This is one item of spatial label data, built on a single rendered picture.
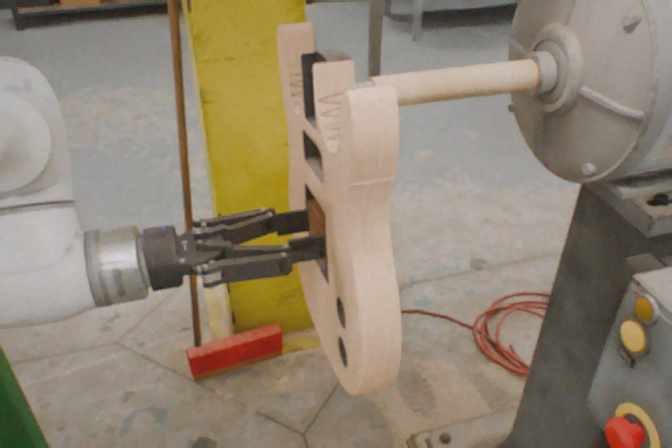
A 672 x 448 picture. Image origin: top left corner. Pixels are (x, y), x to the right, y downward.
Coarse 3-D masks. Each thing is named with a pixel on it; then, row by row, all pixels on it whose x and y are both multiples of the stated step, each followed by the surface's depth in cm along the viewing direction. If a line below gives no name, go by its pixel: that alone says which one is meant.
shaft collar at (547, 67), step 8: (528, 56) 64; (536, 56) 63; (544, 56) 63; (552, 56) 63; (544, 64) 62; (552, 64) 62; (544, 72) 62; (552, 72) 62; (544, 80) 63; (552, 80) 63; (536, 88) 64; (544, 88) 63; (552, 88) 64
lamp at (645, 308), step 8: (640, 296) 56; (648, 296) 55; (640, 304) 56; (648, 304) 55; (640, 312) 56; (648, 312) 55; (656, 312) 54; (640, 320) 56; (648, 320) 55; (656, 320) 55
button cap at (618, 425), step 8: (608, 424) 60; (616, 424) 59; (624, 424) 58; (632, 424) 60; (608, 432) 60; (616, 432) 59; (624, 432) 58; (632, 432) 58; (640, 432) 59; (608, 440) 60; (616, 440) 59; (624, 440) 58; (632, 440) 58; (640, 440) 59
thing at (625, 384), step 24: (648, 288) 56; (624, 312) 59; (648, 336) 56; (600, 360) 65; (624, 360) 60; (648, 360) 57; (600, 384) 64; (624, 384) 61; (648, 384) 57; (600, 408) 65; (624, 408) 61; (648, 408) 58; (648, 432) 58
